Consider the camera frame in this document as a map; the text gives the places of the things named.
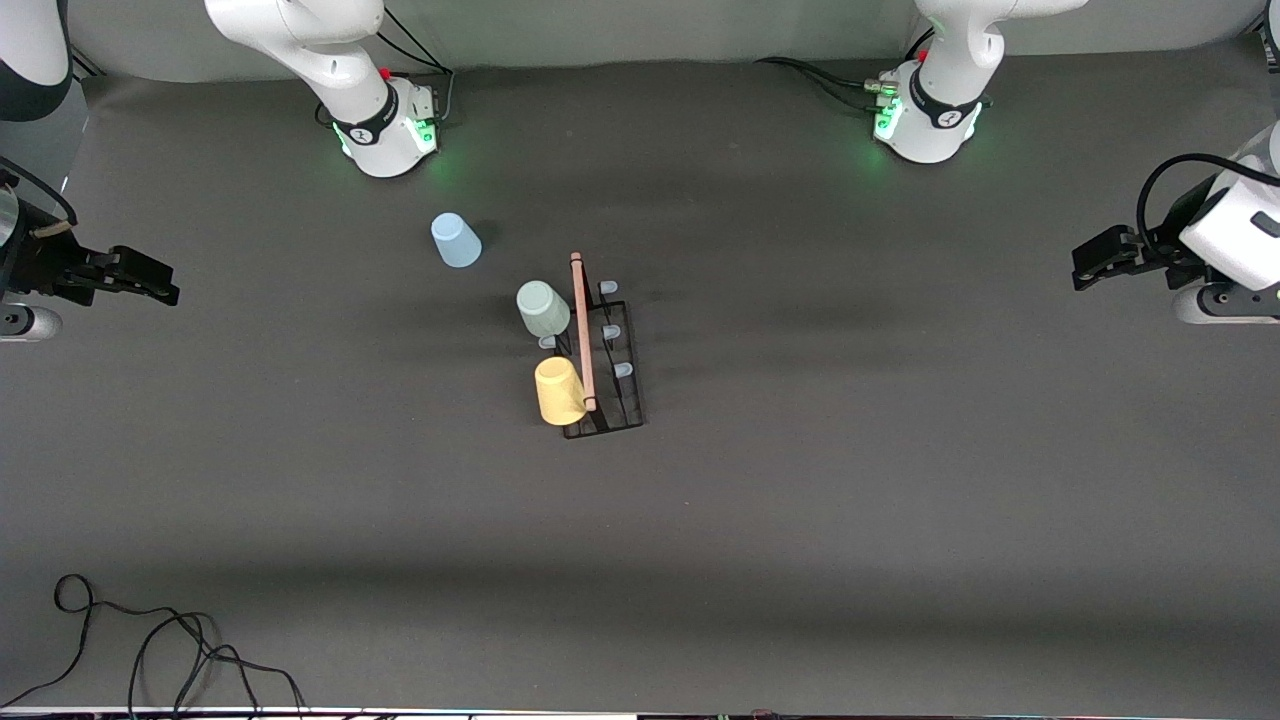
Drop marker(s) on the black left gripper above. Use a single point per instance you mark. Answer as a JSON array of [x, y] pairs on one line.
[[1168, 249]]

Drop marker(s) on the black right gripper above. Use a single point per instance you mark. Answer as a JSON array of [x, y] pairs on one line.
[[38, 265]]

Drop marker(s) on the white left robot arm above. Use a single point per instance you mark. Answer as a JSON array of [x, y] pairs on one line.
[[940, 100]]

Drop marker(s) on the light blue plastic cup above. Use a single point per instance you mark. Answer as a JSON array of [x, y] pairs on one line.
[[456, 242]]

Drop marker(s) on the dark grey table cloth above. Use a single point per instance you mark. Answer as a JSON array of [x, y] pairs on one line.
[[900, 500]]

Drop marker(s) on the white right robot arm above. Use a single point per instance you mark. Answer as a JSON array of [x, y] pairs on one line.
[[330, 70]]

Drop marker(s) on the pale green plastic cup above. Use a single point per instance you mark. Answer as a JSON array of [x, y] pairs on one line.
[[543, 310]]

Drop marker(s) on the yellow plastic cup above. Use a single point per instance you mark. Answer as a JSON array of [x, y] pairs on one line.
[[560, 392]]

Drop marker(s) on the dark metal rail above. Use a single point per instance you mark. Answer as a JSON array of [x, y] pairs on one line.
[[85, 65]]

